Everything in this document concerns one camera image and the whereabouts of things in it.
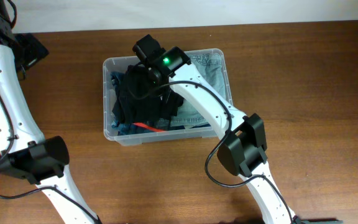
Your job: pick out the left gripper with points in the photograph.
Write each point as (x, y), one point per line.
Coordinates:
(34, 52)

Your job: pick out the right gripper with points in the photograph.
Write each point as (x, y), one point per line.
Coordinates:
(155, 89)

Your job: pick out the black garment white logo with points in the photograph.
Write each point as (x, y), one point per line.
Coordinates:
(143, 113)

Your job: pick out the black shorts red waistband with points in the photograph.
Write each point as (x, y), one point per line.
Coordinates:
(160, 125)

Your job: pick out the blue denim jeans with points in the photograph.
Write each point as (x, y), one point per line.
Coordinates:
(118, 121)

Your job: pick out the light grey jeans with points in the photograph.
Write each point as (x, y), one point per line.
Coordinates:
(211, 69)

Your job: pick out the dark teal shirt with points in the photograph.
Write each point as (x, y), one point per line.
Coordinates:
(197, 126)

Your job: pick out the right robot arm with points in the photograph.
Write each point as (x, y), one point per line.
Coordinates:
(242, 142)

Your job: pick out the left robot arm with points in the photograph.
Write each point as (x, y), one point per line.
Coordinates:
(25, 153)

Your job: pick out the clear plastic storage bin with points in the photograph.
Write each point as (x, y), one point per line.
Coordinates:
(119, 64)

